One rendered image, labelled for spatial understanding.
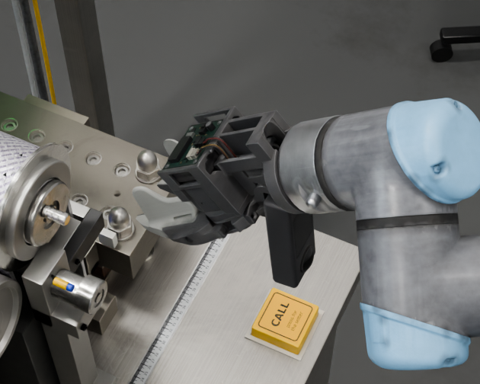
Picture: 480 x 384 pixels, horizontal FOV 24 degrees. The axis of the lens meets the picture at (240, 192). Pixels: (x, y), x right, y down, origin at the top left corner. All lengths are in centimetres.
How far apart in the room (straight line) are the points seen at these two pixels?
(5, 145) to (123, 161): 34
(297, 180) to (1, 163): 42
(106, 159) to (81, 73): 94
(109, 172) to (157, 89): 144
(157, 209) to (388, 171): 27
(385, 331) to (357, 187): 11
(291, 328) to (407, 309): 70
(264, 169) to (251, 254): 70
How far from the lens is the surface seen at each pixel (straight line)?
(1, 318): 124
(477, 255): 81
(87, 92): 249
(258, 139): 87
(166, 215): 99
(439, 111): 79
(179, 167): 92
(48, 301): 125
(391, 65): 300
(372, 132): 81
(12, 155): 118
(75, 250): 130
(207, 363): 149
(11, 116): 158
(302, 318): 150
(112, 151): 152
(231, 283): 155
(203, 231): 95
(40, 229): 119
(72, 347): 135
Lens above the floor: 224
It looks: 55 degrees down
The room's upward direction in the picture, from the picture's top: straight up
